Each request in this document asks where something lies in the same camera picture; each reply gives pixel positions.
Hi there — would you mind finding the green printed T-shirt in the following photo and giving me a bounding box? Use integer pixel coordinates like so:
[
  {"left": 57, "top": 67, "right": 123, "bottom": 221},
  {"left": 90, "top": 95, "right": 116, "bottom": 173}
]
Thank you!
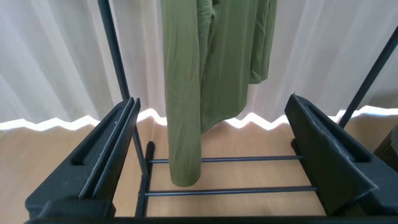
[{"left": 160, "top": 0, "right": 279, "bottom": 188}]

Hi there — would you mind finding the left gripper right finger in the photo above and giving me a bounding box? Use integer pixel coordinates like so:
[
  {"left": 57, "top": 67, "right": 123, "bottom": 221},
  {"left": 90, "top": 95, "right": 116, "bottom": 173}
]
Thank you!
[{"left": 284, "top": 93, "right": 398, "bottom": 217}]

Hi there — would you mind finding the black clothes rack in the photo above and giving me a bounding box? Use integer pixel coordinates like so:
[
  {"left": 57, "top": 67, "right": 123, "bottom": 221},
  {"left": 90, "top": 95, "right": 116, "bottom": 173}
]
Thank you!
[{"left": 97, "top": 0, "right": 398, "bottom": 218}]

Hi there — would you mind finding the beige curtain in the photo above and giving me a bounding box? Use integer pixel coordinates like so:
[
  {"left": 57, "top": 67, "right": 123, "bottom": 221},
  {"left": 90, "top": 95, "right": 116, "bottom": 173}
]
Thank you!
[{"left": 0, "top": 0, "right": 398, "bottom": 125}]

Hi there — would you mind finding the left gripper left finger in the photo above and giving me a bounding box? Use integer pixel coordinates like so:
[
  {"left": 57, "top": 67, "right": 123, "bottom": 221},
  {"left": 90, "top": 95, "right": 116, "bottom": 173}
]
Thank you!
[{"left": 24, "top": 97, "right": 141, "bottom": 219}]

